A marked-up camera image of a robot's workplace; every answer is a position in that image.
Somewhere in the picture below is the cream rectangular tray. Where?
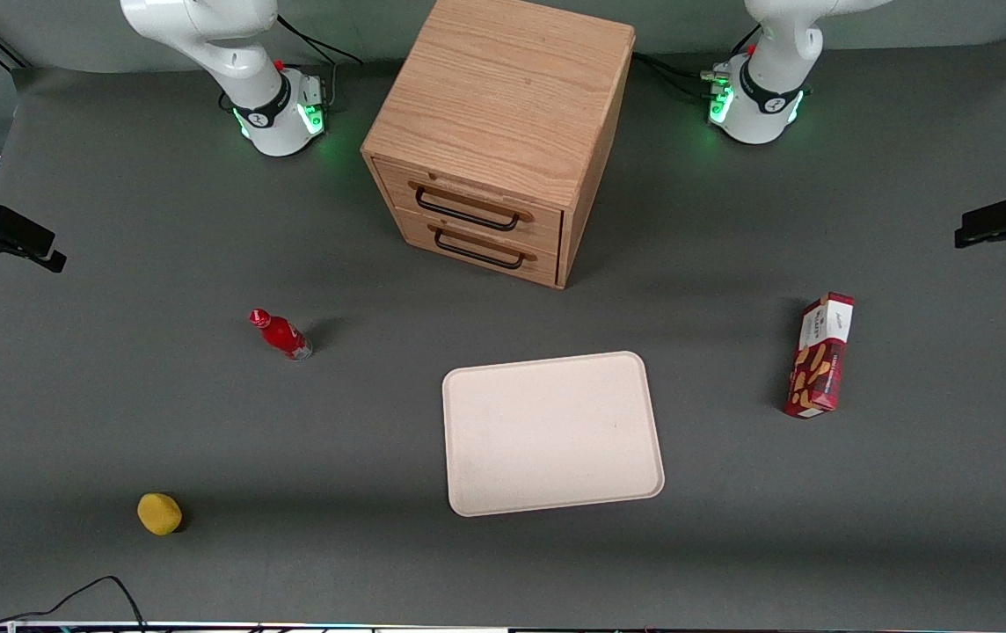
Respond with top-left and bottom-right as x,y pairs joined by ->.
441,351 -> 667,518

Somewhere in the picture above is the red cookie box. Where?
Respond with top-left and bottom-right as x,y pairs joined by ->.
784,292 -> 857,420

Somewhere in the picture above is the wooden two-drawer cabinet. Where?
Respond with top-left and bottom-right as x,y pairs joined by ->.
361,0 -> 637,290

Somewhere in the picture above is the small red bottle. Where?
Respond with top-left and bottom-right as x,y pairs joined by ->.
248,308 -> 314,362

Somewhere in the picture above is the black drawer handle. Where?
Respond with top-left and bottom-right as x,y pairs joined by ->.
433,227 -> 527,271
414,185 -> 522,233

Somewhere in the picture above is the black cable bundle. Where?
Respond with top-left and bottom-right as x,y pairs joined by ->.
632,25 -> 763,102
276,14 -> 364,111

